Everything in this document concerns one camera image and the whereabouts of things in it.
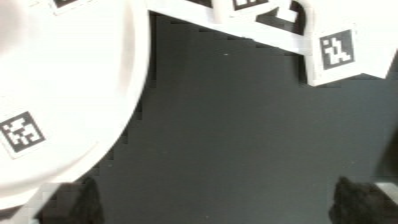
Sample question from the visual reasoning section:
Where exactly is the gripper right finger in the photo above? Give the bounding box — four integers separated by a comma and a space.
329, 176, 398, 224

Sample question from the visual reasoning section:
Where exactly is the white cross-shaped table base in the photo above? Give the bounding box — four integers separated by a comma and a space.
211, 0, 398, 88

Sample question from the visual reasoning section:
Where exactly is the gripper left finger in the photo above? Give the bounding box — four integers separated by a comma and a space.
37, 177, 105, 224

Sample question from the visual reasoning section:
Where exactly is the white marker sheet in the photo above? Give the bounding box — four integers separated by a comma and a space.
146, 0, 306, 55

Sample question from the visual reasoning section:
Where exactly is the white round table top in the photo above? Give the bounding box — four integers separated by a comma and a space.
0, 0, 149, 210

